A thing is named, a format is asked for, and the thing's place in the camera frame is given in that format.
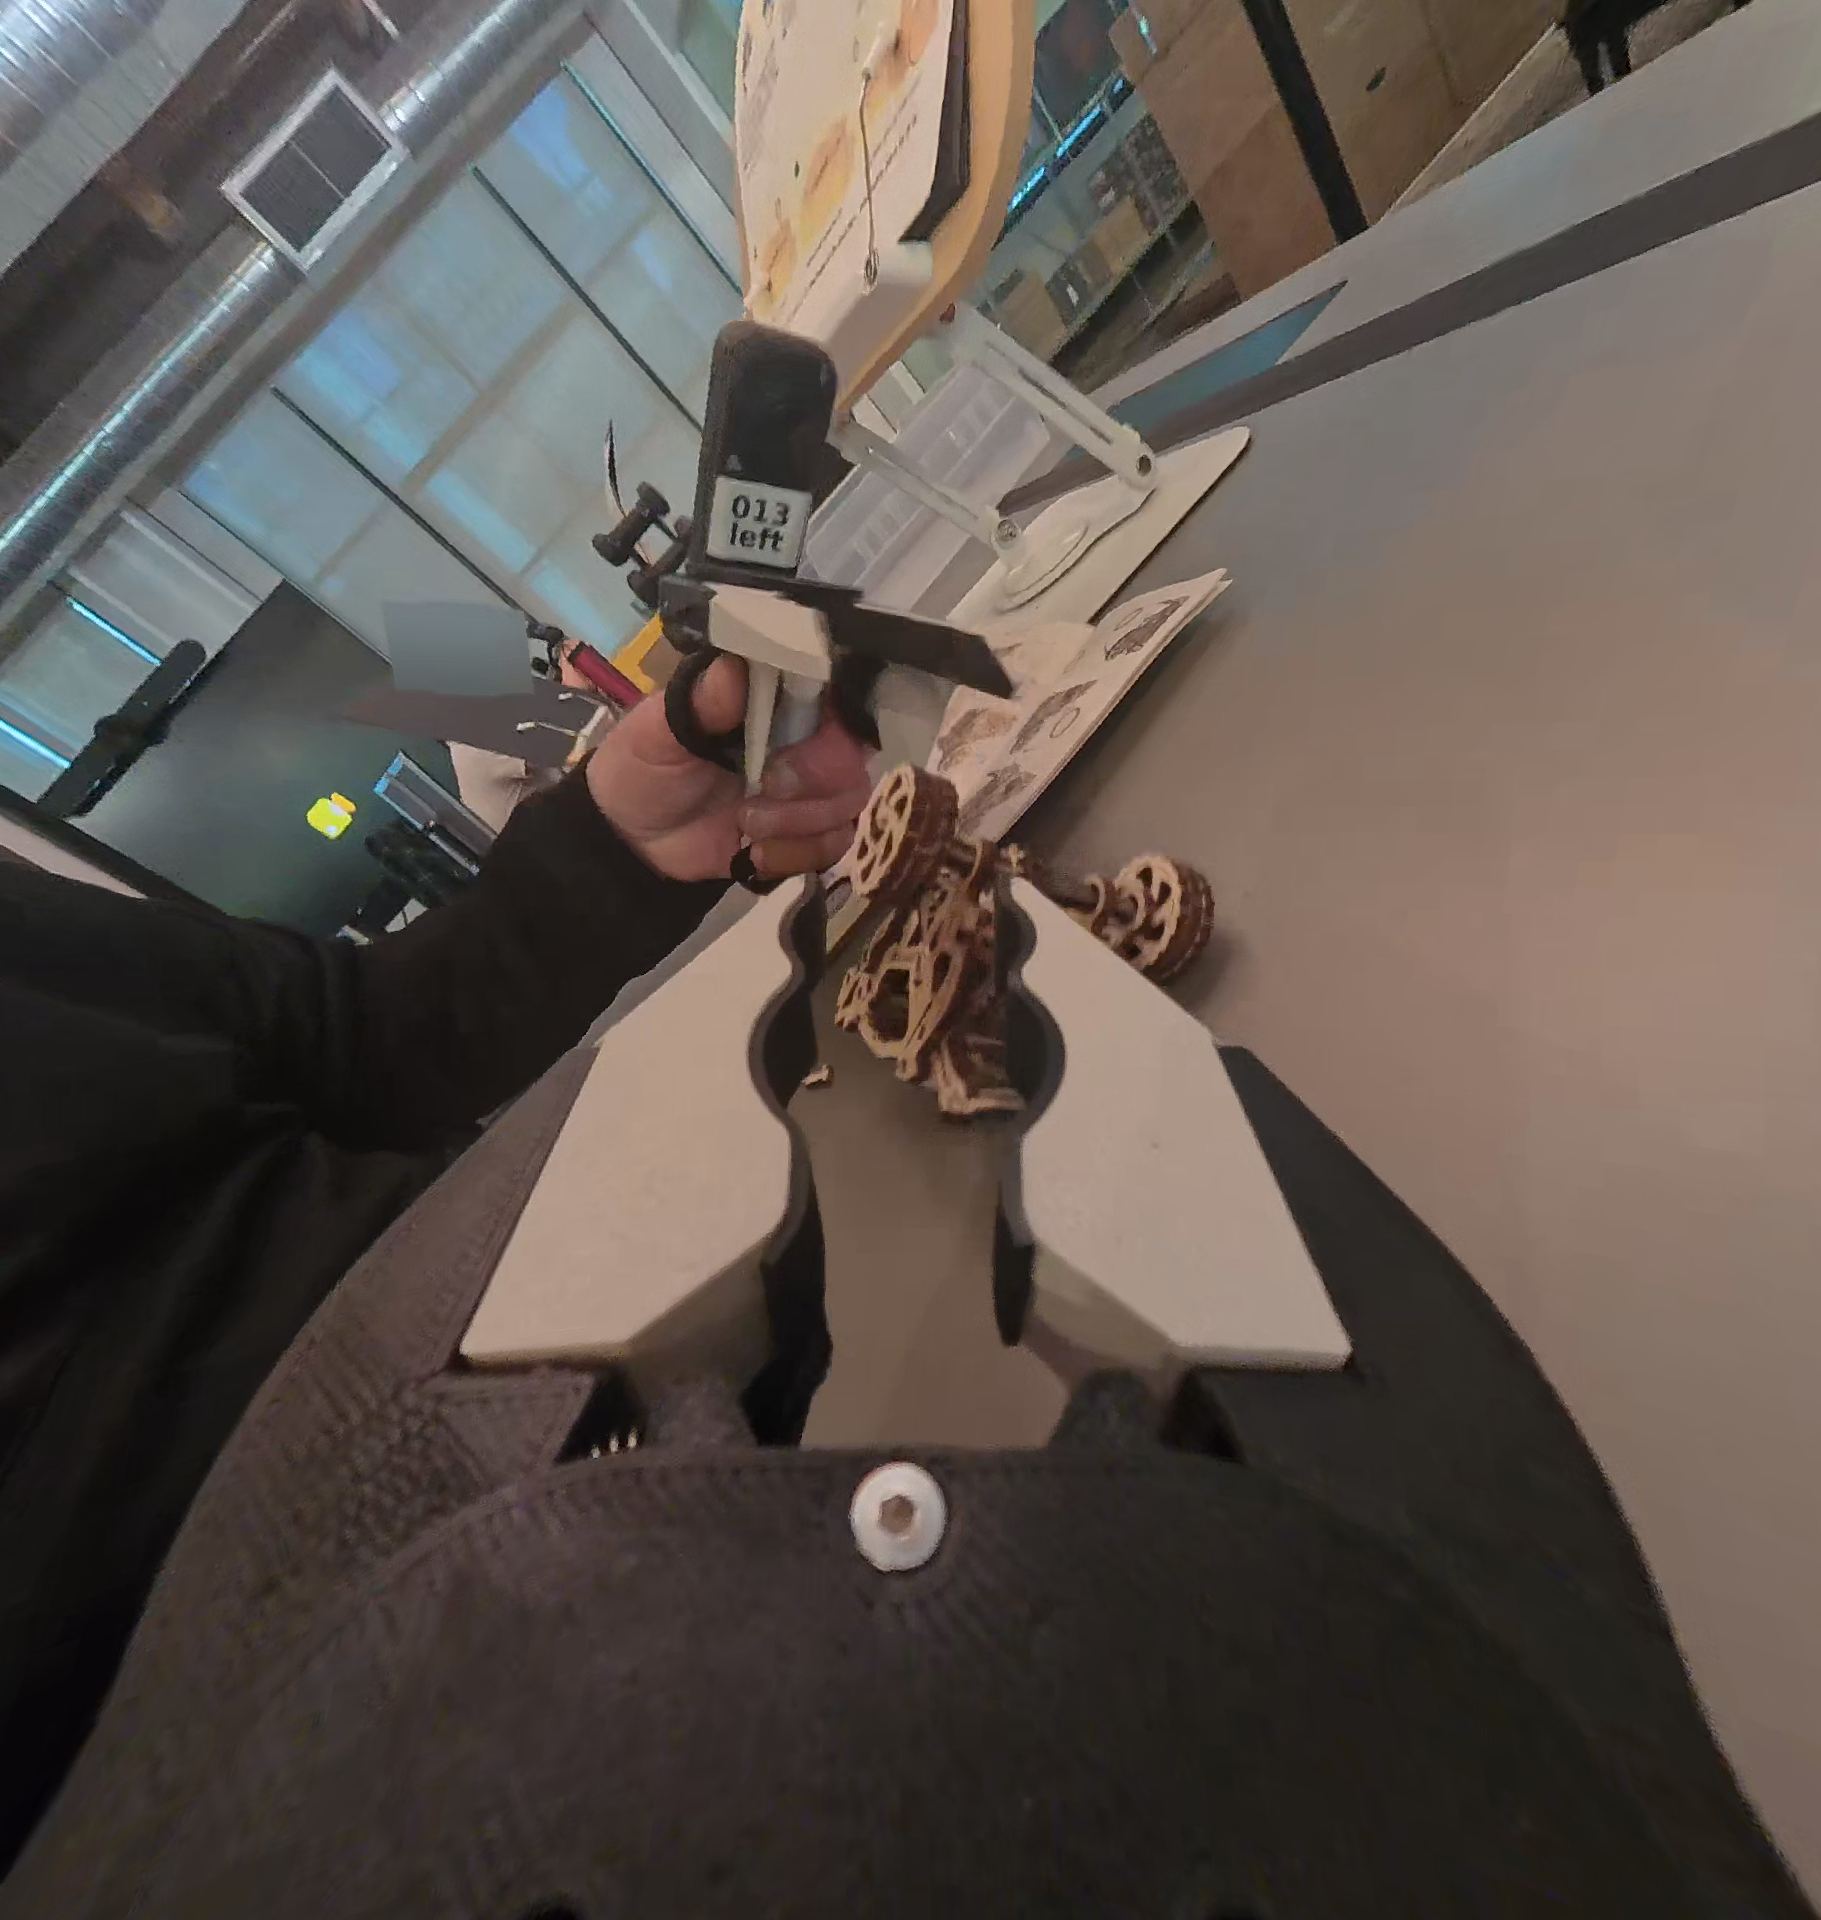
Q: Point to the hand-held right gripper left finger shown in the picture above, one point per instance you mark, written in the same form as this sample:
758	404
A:
625	1198

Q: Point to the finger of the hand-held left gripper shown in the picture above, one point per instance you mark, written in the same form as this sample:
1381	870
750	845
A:
775	630
925	645

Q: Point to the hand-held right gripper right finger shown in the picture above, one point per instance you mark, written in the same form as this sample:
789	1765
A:
1179	1198

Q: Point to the wooden buggy model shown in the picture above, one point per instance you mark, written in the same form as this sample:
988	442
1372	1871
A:
925	959

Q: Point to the person's left forearm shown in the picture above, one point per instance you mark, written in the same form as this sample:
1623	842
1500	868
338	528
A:
400	975

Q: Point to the person's left hand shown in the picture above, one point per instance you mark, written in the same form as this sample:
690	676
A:
655	795

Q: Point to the instruction booklet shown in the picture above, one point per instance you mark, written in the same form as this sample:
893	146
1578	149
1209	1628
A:
1061	705

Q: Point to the black dumbbell rack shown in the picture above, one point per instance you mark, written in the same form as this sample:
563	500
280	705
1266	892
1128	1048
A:
641	539

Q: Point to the clear plastic storage box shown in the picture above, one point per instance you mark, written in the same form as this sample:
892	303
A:
925	480

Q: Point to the red bottle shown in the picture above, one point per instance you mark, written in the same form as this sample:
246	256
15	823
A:
610	672

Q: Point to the white instruction sheet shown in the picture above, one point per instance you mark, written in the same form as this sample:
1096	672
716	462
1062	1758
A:
805	180

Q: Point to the small yellow object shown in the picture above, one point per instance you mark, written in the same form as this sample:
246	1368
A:
333	814

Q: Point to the black monitor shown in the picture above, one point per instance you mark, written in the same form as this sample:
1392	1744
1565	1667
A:
237	855

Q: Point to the silver ventilation duct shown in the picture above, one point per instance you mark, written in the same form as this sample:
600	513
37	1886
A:
101	450

